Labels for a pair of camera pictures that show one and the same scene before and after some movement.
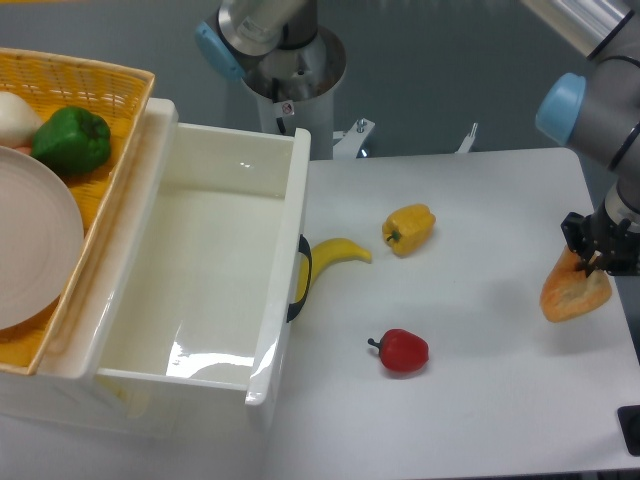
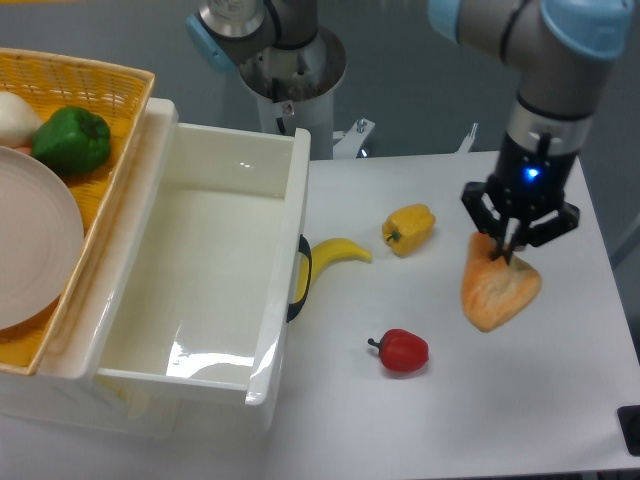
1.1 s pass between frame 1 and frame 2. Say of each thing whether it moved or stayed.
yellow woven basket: stayed
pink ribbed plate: stayed
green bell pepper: stayed
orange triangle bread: moved
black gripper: moved
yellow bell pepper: stayed
